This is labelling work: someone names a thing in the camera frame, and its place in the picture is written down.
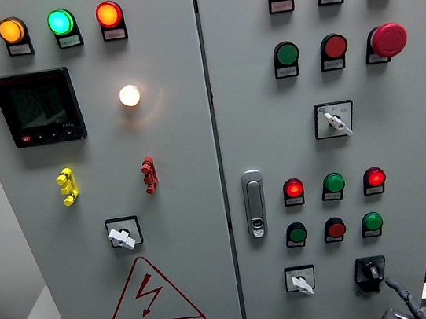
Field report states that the long white-handled turn switch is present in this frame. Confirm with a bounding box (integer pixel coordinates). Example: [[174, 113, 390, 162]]
[[310, 99, 358, 142]]

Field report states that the plain white-handled turn switch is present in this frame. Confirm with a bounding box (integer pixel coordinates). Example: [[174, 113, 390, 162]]
[[103, 214, 145, 255]]

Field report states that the large green push button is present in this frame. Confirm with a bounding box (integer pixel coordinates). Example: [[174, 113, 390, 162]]
[[271, 39, 302, 68]]

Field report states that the small green lamp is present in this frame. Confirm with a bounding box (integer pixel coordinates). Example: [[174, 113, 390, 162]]
[[321, 170, 347, 196], [360, 211, 386, 233]]

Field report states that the small yellow handle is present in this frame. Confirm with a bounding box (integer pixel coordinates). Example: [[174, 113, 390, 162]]
[[54, 166, 82, 208]]

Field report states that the silver door lock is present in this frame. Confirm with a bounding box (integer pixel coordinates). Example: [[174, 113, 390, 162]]
[[238, 168, 272, 242]]

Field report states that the small red push button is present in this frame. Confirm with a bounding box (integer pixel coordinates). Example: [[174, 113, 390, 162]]
[[321, 215, 348, 240]]

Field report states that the white lit lamp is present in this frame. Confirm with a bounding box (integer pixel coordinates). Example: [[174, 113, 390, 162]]
[[117, 82, 143, 109]]

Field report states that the yellow lit round lamp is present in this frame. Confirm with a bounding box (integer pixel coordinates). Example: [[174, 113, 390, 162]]
[[0, 15, 28, 46]]

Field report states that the black-handled turn switch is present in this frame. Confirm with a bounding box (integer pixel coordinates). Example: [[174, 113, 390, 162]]
[[351, 254, 390, 296]]

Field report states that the black display meter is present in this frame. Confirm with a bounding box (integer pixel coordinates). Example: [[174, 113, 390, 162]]
[[0, 64, 90, 152]]

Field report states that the small green push button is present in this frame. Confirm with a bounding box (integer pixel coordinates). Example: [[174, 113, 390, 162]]
[[284, 220, 310, 246]]

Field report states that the small red handle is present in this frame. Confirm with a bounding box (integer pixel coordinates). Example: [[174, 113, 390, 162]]
[[139, 155, 161, 196]]

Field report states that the large red stop button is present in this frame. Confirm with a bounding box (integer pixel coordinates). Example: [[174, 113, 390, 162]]
[[364, 20, 411, 61]]

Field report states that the small red lit lamp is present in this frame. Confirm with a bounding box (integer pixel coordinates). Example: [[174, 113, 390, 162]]
[[282, 176, 307, 200], [360, 165, 388, 190]]

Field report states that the small labelled white-handled turn switch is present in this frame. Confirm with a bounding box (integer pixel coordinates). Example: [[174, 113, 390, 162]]
[[282, 263, 319, 300]]

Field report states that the green lit round lamp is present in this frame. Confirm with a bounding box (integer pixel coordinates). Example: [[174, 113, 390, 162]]
[[45, 6, 77, 38]]

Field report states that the pale grey cabinet door with lock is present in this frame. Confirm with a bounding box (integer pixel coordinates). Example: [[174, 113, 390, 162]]
[[196, 0, 426, 319]]

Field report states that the large red push button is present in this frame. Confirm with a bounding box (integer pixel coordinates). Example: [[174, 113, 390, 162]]
[[318, 31, 351, 61]]

